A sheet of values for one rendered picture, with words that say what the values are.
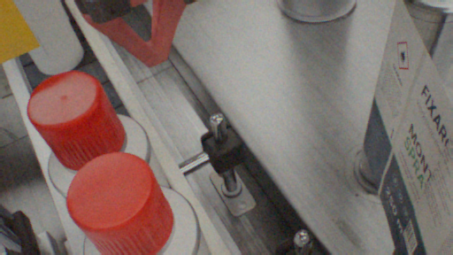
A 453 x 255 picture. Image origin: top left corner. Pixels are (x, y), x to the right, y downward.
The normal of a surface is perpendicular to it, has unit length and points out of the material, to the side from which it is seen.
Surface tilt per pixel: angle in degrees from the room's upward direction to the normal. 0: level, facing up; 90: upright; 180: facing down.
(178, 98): 0
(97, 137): 90
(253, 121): 0
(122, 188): 3
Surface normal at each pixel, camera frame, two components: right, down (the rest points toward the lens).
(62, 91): -0.09, -0.54
